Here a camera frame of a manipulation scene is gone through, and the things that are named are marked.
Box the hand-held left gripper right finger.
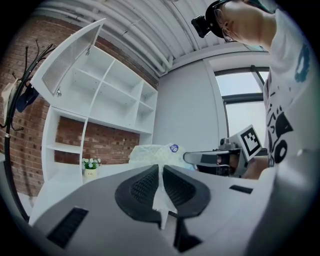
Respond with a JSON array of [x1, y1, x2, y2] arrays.
[[162, 164, 277, 256]]

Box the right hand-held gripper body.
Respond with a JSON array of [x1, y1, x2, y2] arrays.
[[216, 124, 263, 179]]

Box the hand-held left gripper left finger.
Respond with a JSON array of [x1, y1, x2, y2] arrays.
[[31, 163, 174, 256]]

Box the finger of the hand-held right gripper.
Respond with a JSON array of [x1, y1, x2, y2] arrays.
[[196, 164, 237, 178], [182, 149, 242, 167]]

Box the white plastic pack of tissues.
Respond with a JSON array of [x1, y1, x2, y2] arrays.
[[128, 143, 187, 230]]

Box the white shelf unit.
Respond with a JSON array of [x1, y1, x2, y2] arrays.
[[28, 18, 160, 226]]

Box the person's right forearm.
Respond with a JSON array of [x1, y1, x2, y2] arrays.
[[241, 155, 270, 180]]

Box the dark framed window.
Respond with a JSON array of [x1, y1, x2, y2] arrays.
[[213, 63, 271, 151]]

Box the white flowers in cream pot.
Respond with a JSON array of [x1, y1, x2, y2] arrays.
[[81, 157, 102, 180]]

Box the white printed t-shirt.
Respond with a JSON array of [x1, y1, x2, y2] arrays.
[[258, 8, 320, 251]]

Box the black coat rack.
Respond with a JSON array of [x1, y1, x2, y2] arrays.
[[0, 39, 57, 222]]

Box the thin-framed eyeglasses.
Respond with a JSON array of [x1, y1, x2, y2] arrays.
[[213, 8, 237, 43]]

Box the person's head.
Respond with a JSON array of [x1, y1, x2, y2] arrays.
[[214, 0, 277, 53]]

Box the dark blue cap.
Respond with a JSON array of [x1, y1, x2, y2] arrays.
[[15, 83, 40, 113]]

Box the white ceiling pipes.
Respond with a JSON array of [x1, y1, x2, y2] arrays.
[[71, 0, 177, 77]]

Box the cream cloth bag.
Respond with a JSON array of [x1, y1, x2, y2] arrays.
[[0, 78, 20, 121]]

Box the white mesh cabinet door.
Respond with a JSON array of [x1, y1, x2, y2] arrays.
[[31, 17, 107, 98]]

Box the black head-mounted camera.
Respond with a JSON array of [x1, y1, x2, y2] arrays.
[[190, 14, 214, 39]]

